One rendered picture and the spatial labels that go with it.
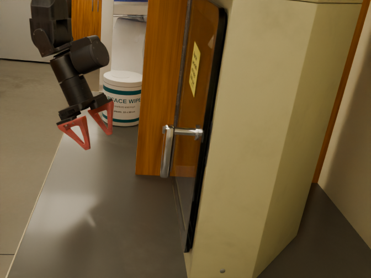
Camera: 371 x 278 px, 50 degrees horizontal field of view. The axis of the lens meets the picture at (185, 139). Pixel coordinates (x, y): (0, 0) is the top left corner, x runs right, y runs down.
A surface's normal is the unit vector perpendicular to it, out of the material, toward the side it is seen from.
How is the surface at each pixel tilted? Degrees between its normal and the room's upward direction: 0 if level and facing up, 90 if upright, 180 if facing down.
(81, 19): 90
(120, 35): 81
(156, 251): 0
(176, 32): 90
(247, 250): 90
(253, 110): 90
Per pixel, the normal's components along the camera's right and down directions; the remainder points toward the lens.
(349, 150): -0.99, -0.06
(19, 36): 0.11, 0.41
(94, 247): 0.12, -0.91
